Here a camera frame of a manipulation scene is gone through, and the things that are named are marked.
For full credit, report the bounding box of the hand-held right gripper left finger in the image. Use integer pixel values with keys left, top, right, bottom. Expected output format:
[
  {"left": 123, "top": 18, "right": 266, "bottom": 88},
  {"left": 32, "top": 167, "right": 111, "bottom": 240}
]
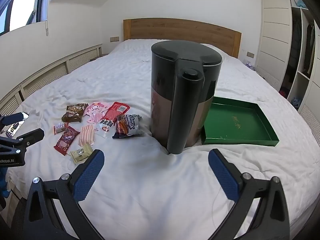
[{"left": 24, "top": 149, "right": 110, "bottom": 240}]

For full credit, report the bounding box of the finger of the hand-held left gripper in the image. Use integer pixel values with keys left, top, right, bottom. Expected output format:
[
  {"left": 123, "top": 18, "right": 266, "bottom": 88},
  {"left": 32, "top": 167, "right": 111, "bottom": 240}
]
[
  {"left": 0, "top": 128, "right": 45, "bottom": 147},
  {"left": 0, "top": 112, "right": 29, "bottom": 130}
]

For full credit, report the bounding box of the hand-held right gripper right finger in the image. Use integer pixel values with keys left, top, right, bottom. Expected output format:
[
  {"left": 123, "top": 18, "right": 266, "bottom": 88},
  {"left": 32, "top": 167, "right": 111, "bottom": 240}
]
[{"left": 207, "top": 149, "right": 292, "bottom": 240}]

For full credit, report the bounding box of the dark red snack packet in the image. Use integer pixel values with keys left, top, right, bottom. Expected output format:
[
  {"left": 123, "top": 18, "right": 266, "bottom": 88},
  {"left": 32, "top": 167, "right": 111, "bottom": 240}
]
[{"left": 54, "top": 126, "right": 80, "bottom": 156}]

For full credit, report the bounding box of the brown oat snack packet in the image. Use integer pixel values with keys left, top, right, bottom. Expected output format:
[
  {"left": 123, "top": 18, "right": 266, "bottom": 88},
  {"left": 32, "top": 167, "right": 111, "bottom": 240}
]
[{"left": 62, "top": 103, "right": 89, "bottom": 123}]

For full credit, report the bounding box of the green tray box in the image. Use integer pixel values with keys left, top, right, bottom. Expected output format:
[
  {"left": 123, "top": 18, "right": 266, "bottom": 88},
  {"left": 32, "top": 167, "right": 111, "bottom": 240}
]
[{"left": 201, "top": 95, "right": 280, "bottom": 147}]

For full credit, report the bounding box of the white and blue biscuit packet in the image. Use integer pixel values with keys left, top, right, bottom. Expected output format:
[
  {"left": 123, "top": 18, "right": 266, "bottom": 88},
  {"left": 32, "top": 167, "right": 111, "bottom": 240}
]
[{"left": 112, "top": 114, "right": 144, "bottom": 139}]

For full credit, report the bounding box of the pink cartoon snack packet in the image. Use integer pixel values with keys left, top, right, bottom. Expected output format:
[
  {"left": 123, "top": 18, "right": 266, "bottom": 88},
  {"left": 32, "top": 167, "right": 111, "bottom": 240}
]
[{"left": 84, "top": 102, "right": 113, "bottom": 124}]

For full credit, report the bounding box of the red and white snack packet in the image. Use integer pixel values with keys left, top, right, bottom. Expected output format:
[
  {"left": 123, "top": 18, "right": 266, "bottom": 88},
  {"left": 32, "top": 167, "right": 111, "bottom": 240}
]
[{"left": 94, "top": 102, "right": 130, "bottom": 139}]

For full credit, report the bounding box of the small beige snack packet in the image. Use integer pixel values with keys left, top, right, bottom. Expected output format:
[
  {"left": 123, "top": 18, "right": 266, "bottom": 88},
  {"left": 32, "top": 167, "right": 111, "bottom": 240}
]
[{"left": 70, "top": 142, "right": 93, "bottom": 165}]

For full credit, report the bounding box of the blue cloth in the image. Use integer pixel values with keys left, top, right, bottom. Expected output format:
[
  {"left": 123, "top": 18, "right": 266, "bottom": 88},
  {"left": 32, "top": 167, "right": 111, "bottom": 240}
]
[{"left": 0, "top": 166, "right": 10, "bottom": 200}]

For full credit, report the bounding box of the small pink candy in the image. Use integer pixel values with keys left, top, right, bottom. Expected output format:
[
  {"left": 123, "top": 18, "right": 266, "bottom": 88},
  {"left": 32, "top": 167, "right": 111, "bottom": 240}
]
[{"left": 53, "top": 122, "right": 68, "bottom": 133}]

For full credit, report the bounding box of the pink striped candy packet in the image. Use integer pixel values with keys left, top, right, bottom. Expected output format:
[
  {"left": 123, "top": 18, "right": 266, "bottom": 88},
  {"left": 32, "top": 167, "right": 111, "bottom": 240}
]
[{"left": 78, "top": 124, "right": 95, "bottom": 147}]

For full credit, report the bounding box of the white slatted radiator cover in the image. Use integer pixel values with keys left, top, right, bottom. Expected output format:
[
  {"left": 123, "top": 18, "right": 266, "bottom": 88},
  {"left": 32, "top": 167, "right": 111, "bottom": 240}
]
[{"left": 0, "top": 44, "right": 103, "bottom": 115}]

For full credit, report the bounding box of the white bed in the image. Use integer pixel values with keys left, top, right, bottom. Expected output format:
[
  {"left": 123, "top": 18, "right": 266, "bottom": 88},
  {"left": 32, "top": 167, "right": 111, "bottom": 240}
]
[{"left": 0, "top": 39, "right": 320, "bottom": 240}]

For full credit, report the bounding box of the black electric kettle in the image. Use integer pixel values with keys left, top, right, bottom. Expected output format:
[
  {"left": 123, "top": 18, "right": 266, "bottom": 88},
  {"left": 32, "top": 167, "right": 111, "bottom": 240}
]
[{"left": 150, "top": 39, "right": 223, "bottom": 155}]

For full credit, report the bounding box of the window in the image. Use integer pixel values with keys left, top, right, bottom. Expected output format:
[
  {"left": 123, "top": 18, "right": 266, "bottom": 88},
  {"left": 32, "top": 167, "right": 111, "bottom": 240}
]
[{"left": 0, "top": 0, "right": 48, "bottom": 34}]

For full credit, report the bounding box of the white wardrobe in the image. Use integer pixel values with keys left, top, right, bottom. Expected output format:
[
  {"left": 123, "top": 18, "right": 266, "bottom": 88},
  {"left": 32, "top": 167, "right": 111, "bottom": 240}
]
[{"left": 255, "top": 0, "right": 320, "bottom": 130}]

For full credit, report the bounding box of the wooden headboard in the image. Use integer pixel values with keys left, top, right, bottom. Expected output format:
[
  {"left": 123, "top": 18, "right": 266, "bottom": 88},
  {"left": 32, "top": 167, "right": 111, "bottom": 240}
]
[{"left": 123, "top": 18, "right": 242, "bottom": 58}]

